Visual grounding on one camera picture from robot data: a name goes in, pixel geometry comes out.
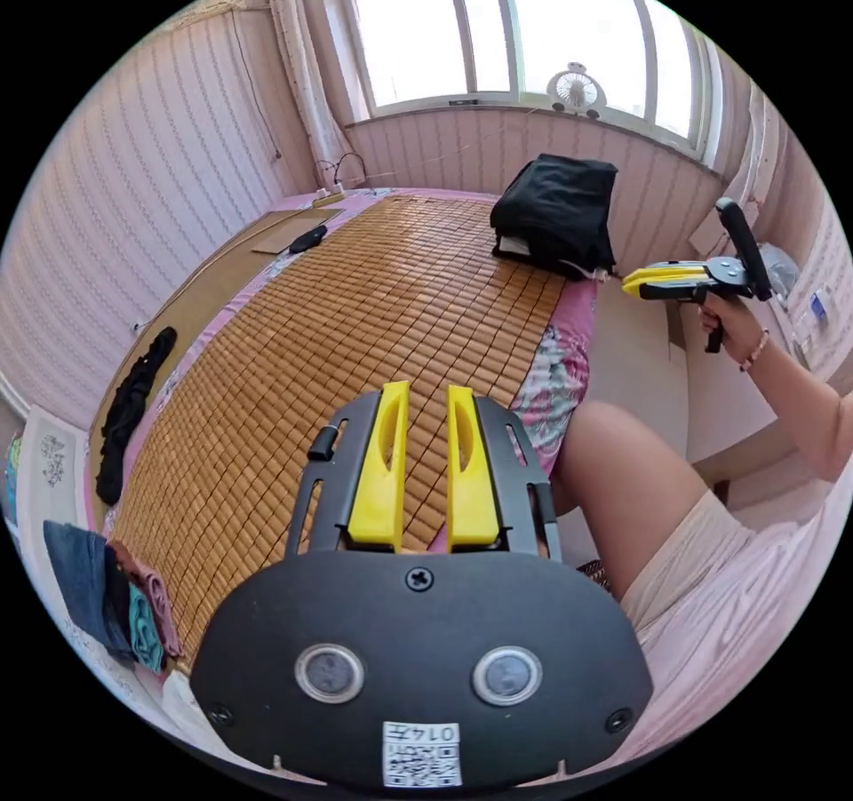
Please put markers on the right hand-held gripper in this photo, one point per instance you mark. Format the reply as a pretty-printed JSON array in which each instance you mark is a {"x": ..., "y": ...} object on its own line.
[{"x": 726, "y": 276}]

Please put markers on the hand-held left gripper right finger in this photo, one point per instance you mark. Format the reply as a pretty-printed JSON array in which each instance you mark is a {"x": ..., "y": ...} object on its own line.
[{"x": 470, "y": 494}]

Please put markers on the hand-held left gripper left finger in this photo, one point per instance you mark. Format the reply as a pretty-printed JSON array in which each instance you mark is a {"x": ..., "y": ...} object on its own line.
[{"x": 378, "y": 475}]

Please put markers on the person's right forearm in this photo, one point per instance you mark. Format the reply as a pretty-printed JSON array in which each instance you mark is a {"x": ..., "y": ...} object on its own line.
[{"x": 800, "y": 401}]

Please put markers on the person's right hand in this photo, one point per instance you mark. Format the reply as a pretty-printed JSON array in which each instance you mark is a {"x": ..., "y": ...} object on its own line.
[{"x": 730, "y": 328}]

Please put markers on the clear plastic bag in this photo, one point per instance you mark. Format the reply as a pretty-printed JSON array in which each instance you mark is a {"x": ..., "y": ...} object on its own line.
[{"x": 780, "y": 269}]

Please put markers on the pile of black clothes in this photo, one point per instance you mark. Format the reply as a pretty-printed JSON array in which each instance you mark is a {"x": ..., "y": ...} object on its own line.
[{"x": 553, "y": 215}]

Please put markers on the bed with woven mat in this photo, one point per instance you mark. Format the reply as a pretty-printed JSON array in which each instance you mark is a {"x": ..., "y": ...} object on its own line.
[{"x": 333, "y": 348}]

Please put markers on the white fan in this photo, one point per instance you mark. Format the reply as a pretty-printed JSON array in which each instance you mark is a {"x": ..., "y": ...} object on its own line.
[{"x": 576, "y": 91}]

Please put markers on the person's body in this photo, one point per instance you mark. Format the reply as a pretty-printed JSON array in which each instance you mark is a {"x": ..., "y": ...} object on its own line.
[{"x": 700, "y": 548}]

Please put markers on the small black cloth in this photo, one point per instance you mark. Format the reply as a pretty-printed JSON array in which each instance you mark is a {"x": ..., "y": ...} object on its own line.
[{"x": 308, "y": 239}]

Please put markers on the long black garment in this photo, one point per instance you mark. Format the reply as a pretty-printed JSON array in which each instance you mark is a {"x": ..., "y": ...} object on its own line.
[{"x": 130, "y": 408}]

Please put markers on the flat brown cardboard sheet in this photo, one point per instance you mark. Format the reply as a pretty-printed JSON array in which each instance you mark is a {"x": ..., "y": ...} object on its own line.
[{"x": 293, "y": 225}]

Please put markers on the window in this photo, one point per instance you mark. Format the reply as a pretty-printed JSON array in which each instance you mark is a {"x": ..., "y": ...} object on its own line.
[{"x": 506, "y": 28}]

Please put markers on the pile of coloured clothes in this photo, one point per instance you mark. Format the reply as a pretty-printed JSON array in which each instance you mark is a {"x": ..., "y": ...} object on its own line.
[{"x": 100, "y": 588}]

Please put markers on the white curtain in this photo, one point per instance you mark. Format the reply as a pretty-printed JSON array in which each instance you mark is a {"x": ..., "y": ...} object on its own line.
[{"x": 303, "y": 68}]

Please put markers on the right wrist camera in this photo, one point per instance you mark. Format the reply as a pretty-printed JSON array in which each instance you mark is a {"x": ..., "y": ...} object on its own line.
[{"x": 746, "y": 248}]

